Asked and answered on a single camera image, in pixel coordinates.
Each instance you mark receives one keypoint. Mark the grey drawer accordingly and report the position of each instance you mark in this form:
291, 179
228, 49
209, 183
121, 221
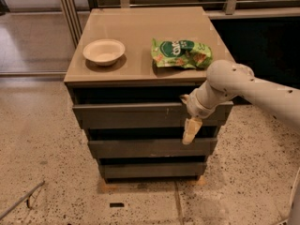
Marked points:
131, 115
123, 171
151, 148

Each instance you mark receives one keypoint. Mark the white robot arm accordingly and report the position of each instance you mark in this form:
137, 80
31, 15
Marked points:
226, 80

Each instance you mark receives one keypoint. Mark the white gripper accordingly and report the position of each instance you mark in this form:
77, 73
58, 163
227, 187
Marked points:
195, 106

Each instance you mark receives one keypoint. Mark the grey metal rod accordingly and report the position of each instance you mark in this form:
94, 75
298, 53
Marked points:
25, 198

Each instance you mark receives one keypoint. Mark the grey top drawer front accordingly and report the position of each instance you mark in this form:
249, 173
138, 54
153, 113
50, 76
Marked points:
131, 115

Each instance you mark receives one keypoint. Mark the white paper bowl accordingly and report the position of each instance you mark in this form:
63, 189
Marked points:
104, 52

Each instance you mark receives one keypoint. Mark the grey bottom drawer front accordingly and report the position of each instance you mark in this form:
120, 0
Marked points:
123, 171

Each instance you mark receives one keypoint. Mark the grey drawer cabinet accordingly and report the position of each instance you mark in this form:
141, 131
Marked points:
133, 78

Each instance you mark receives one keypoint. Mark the green snack bag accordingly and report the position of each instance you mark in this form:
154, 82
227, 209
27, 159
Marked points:
181, 54

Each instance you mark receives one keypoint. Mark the grey middle drawer front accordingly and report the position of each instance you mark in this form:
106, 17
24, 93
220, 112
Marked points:
151, 148

